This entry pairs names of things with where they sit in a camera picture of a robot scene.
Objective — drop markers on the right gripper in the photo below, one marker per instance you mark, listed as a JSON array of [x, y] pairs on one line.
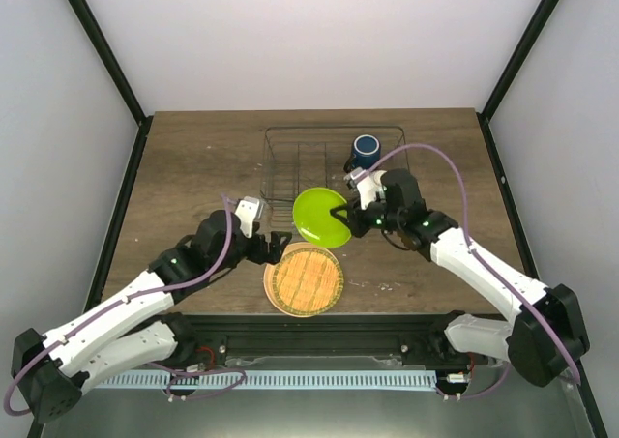
[[352, 221]]

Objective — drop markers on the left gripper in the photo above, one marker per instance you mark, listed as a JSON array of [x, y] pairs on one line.
[[275, 250]]

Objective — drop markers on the lime green plate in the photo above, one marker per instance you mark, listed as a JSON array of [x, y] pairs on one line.
[[312, 218]]

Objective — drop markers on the orange patterned plate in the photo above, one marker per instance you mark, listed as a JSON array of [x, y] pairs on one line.
[[306, 282]]

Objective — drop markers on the grey wire dish rack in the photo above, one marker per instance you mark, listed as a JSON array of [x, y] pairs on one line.
[[296, 158]]

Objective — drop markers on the dark blue mug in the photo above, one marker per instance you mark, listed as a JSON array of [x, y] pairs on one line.
[[364, 153]]

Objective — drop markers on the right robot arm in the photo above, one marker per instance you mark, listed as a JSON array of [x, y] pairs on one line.
[[542, 332]]

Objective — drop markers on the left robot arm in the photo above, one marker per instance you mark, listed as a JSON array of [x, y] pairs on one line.
[[54, 370]]

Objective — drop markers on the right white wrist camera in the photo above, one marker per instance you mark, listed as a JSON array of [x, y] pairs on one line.
[[368, 185]]

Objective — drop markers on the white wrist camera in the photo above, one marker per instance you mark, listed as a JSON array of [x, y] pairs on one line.
[[249, 211], [368, 185]]

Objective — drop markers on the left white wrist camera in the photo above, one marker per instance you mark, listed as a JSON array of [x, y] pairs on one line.
[[249, 211]]

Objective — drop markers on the light blue slotted cable duct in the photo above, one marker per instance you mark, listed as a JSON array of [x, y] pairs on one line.
[[313, 380]]

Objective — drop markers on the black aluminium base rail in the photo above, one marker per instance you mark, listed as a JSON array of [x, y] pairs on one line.
[[413, 339]]

